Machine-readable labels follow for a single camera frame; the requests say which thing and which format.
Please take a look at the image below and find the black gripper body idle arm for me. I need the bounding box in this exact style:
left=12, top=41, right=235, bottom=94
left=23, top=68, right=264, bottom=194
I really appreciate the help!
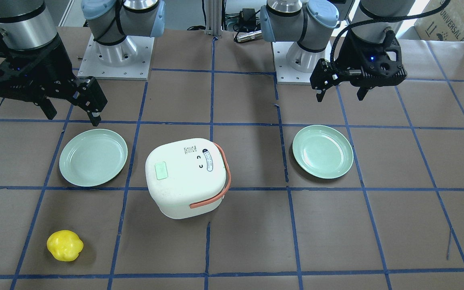
left=310, top=29, right=407, bottom=92

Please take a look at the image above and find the black gripper body pressing arm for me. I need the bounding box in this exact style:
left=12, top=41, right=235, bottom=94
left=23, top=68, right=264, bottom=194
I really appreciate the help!
left=0, top=32, right=108, bottom=113

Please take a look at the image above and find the green plate near moving arm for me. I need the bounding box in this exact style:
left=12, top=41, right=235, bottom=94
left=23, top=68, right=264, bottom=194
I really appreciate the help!
left=59, top=129, right=128, bottom=187

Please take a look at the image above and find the green plate near still arm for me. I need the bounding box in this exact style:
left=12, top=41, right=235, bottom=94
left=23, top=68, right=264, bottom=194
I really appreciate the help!
left=292, top=125, right=354, bottom=179

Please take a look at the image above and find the white rice cooker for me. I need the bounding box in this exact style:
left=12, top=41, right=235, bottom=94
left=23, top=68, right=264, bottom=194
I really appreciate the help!
left=145, top=138, right=231, bottom=219

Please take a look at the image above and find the silver metal connector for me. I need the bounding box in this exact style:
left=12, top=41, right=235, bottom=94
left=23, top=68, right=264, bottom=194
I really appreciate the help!
left=234, top=31, right=263, bottom=44

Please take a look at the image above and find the cardboard box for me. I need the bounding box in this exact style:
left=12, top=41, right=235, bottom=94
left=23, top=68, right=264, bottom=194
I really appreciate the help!
left=414, top=0, right=464, bottom=41

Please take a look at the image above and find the black power adapter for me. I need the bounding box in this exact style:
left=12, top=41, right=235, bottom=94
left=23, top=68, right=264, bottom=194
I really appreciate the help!
left=239, top=8, right=256, bottom=25

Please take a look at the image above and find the yellow toy pepper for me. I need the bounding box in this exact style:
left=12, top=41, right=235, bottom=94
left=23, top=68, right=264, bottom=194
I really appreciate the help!
left=46, top=230, right=84, bottom=262

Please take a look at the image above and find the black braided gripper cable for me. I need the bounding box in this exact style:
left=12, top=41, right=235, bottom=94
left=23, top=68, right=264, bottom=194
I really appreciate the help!
left=330, top=0, right=451, bottom=77

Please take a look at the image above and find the white arm base plate second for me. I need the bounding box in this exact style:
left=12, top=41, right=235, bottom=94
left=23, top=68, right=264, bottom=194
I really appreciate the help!
left=272, top=41, right=331, bottom=85

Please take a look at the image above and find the white arm base plate first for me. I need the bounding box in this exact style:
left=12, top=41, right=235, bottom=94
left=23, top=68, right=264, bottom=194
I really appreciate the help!
left=77, top=35, right=155, bottom=81

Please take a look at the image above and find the orange rice cooker handle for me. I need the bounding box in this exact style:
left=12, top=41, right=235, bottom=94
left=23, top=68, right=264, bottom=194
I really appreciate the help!
left=189, top=142, right=232, bottom=209

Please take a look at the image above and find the aluminium frame post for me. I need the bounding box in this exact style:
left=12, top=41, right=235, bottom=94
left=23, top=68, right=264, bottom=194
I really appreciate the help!
left=203, top=0, right=225, bottom=39

